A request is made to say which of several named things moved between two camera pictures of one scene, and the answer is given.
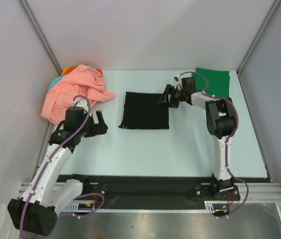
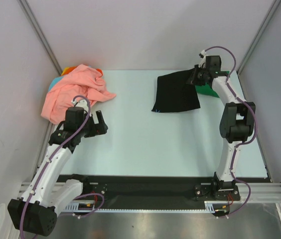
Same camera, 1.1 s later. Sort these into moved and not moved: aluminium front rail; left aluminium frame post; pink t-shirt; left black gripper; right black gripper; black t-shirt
Moved: right black gripper; black t-shirt
Not moved: pink t-shirt; left black gripper; left aluminium frame post; aluminium front rail
